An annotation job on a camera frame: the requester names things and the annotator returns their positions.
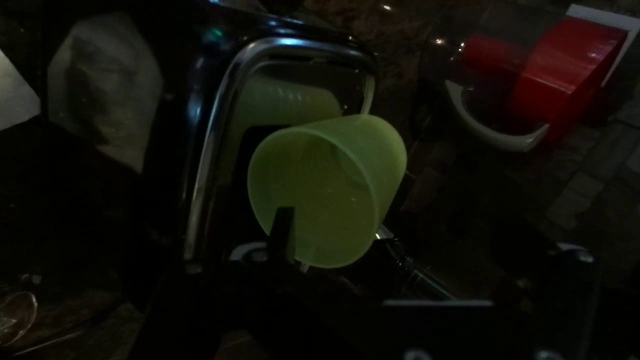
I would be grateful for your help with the flat white paper napkin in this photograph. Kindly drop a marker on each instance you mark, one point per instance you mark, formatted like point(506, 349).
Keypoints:
point(111, 87)

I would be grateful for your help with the black chrome toaster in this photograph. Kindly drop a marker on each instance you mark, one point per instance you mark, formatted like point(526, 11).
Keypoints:
point(213, 133)

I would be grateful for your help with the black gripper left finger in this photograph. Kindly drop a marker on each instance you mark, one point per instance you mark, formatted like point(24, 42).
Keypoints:
point(282, 232)

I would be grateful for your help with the yellow plastic cup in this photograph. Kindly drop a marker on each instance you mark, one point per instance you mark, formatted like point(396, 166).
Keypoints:
point(332, 193)

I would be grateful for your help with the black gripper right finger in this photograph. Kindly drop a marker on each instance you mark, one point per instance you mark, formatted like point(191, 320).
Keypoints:
point(573, 272)

